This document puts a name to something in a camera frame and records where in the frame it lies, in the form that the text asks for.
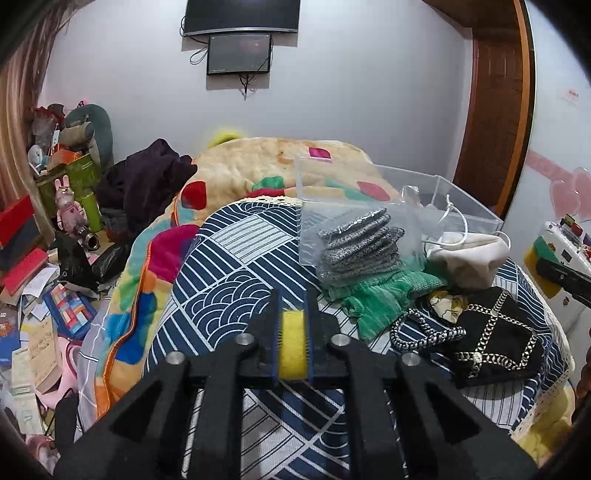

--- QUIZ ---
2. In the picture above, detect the yellow sponge ball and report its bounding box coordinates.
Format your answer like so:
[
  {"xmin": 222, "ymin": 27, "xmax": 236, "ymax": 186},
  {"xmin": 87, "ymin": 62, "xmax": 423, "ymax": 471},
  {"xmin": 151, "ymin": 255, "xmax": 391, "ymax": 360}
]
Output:
[{"xmin": 279, "ymin": 310, "xmax": 308, "ymax": 381}]

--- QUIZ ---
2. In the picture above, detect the black hat with silver chains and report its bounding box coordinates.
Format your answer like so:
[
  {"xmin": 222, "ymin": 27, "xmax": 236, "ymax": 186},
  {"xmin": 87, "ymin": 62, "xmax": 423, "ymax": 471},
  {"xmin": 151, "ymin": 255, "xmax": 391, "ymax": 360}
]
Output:
[{"xmin": 444, "ymin": 287, "xmax": 544, "ymax": 388}]

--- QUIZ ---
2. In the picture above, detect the black white braided cord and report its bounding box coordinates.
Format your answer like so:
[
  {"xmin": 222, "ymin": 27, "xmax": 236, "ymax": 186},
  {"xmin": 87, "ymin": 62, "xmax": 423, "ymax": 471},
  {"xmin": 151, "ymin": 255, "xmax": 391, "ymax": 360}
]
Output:
[{"xmin": 389, "ymin": 307, "xmax": 468, "ymax": 354}]

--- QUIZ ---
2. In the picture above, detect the white drawstring pouch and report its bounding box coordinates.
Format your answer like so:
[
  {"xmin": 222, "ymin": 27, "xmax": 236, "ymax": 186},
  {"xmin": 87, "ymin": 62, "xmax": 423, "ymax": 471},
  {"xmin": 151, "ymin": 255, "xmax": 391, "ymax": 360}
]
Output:
[{"xmin": 424, "ymin": 195, "xmax": 513, "ymax": 291}]

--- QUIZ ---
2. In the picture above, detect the white suitcase with stickers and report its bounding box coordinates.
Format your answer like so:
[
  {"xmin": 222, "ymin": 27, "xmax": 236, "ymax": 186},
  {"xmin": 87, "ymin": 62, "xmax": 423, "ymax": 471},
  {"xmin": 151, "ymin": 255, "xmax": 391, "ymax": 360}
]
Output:
[{"xmin": 523, "ymin": 220, "xmax": 590, "ymax": 333}]

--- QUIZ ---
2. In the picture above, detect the green knitted cloth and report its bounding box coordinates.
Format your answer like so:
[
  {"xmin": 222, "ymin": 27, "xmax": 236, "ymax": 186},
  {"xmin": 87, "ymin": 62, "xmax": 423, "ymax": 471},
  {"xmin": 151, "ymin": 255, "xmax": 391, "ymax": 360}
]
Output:
[{"xmin": 324, "ymin": 270, "xmax": 449, "ymax": 341}]

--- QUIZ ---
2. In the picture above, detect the floral yellow scrunchie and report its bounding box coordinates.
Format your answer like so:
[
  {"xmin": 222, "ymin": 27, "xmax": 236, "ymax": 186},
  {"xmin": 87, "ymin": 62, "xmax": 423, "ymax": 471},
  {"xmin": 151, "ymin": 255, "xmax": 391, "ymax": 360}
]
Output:
[{"xmin": 428, "ymin": 290, "xmax": 468, "ymax": 324}]

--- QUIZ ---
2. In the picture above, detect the colourful fleece blanket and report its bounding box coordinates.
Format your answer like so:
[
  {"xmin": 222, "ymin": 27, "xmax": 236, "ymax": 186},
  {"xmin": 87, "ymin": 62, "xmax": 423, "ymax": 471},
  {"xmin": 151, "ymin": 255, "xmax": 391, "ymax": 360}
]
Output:
[{"xmin": 79, "ymin": 137, "xmax": 400, "ymax": 421}]

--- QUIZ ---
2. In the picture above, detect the clear plastic storage box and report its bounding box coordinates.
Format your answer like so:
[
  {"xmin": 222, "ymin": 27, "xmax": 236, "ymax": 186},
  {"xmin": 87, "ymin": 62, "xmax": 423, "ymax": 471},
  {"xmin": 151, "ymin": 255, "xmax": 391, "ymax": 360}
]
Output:
[{"xmin": 294, "ymin": 156, "xmax": 503, "ymax": 268}]

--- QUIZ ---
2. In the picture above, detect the brown wooden door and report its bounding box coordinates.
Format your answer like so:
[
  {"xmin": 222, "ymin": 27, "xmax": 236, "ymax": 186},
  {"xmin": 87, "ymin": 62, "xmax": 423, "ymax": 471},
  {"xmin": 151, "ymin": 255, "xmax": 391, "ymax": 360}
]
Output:
[{"xmin": 428, "ymin": 1, "xmax": 535, "ymax": 218}]

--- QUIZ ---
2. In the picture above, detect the colourful patterned book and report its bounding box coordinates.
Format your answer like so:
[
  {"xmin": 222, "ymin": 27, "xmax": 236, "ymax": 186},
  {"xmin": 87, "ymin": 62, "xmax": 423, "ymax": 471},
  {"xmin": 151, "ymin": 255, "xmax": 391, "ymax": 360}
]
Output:
[{"xmin": 42, "ymin": 284, "xmax": 96, "ymax": 341}]

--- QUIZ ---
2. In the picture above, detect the dark purple garment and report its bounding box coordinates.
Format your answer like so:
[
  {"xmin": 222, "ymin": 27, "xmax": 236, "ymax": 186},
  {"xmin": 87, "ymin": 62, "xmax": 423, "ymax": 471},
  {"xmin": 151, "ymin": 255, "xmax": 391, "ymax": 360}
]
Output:
[{"xmin": 94, "ymin": 139, "xmax": 197, "ymax": 241}]

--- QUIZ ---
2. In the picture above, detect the yellow green plush toy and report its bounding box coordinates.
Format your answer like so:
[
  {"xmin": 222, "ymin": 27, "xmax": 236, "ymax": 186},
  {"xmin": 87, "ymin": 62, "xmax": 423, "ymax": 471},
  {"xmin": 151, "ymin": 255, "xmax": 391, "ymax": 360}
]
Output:
[{"xmin": 207, "ymin": 130, "xmax": 243, "ymax": 148}]

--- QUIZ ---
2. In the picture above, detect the pink bunny figurine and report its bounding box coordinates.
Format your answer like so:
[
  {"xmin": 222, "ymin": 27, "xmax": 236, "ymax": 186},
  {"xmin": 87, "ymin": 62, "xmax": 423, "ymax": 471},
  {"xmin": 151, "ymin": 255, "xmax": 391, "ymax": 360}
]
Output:
[{"xmin": 54, "ymin": 174, "xmax": 88, "ymax": 237}]

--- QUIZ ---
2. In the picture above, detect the green cardboard box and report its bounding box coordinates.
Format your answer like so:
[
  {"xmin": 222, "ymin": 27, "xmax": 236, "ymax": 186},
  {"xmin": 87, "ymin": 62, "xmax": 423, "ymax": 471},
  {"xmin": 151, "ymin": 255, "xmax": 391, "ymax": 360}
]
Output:
[{"xmin": 36, "ymin": 154, "xmax": 102, "ymax": 221}]

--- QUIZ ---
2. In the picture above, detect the red box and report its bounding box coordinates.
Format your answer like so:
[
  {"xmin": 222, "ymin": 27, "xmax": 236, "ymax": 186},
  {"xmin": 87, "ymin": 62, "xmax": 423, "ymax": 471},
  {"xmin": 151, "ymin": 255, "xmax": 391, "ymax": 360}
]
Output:
[{"xmin": 0, "ymin": 195, "xmax": 34, "ymax": 248}]

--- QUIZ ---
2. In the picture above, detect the grey green plush toy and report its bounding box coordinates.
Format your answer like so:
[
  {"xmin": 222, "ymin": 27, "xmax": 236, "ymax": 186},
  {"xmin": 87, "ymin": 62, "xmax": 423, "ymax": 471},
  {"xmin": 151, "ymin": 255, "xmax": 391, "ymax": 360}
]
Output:
[{"xmin": 59, "ymin": 104, "xmax": 114, "ymax": 171}]

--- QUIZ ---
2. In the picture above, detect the striped pink curtain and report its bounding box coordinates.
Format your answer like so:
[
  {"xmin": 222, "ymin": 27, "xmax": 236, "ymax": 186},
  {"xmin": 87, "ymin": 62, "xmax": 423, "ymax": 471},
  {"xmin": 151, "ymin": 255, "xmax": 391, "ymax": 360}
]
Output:
[{"xmin": 1, "ymin": 1, "xmax": 69, "ymax": 243}]

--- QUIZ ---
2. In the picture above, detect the small black wall monitor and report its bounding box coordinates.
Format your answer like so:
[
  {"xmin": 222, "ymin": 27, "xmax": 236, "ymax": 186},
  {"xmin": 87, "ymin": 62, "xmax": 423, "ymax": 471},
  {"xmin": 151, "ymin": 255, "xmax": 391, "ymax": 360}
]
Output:
[{"xmin": 206, "ymin": 33, "xmax": 273, "ymax": 76}]

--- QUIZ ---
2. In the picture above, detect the wall mounted black television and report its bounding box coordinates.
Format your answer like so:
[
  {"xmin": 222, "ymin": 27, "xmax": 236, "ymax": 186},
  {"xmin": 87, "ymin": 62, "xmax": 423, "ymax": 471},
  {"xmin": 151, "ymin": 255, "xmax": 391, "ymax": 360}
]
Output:
[{"xmin": 182, "ymin": 0, "xmax": 301, "ymax": 36}]

